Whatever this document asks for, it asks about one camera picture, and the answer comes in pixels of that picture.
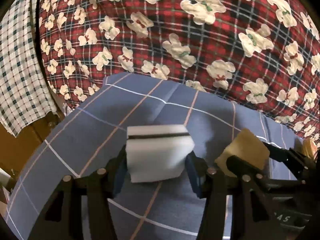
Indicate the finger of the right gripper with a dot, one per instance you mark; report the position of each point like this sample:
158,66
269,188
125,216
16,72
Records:
246,173
290,157

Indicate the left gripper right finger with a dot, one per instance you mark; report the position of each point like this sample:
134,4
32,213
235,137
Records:
199,173

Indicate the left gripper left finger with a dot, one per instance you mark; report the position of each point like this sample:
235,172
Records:
112,176

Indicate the yellow sponge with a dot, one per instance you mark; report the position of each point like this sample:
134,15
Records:
248,148

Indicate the white black melamine sponge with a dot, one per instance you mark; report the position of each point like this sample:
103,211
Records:
157,152

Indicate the gold lid round tin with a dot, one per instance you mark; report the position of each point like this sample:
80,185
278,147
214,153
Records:
309,148

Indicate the blue plaid table cloth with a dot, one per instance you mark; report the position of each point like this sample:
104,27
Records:
58,195

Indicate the red plaid bear blanket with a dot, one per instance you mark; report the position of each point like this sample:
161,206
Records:
263,54

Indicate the green white checked cloth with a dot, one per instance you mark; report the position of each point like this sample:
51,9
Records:
25,96

